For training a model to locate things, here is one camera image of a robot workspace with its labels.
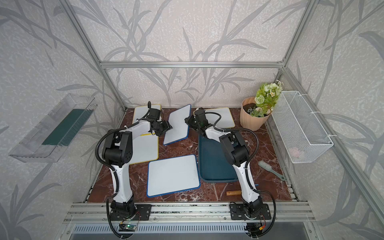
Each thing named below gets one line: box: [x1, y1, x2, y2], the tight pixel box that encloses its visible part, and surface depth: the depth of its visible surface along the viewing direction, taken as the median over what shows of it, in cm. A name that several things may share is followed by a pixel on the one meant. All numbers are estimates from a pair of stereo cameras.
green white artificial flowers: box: [247, 79, 284, 118], surface depth 91 cm
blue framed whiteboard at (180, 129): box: [163, 104, 191, 145], surface depth 101 cm
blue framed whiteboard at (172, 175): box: [147, 154, 200, 198], surface depth 89 cm
